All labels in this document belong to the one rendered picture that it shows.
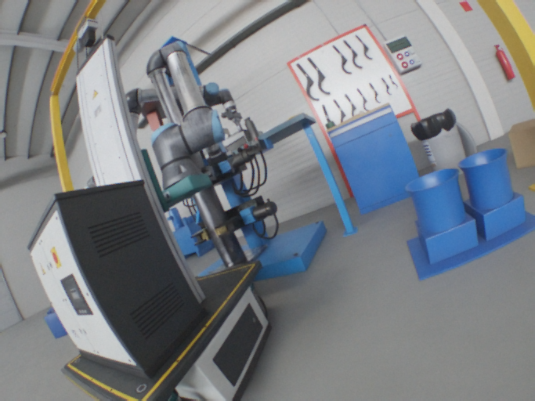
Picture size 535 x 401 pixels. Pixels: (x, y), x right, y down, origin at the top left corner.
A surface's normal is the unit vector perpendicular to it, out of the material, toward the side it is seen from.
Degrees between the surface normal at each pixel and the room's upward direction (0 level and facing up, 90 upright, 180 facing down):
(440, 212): 90
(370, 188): 90
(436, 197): 90
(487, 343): 0
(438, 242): 90
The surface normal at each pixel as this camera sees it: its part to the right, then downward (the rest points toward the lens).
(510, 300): -0.40, -0.91
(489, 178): -0.72, 0.36
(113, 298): 0.87, -0.37
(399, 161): -0.41, 0.22
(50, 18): 0.36, 0.93
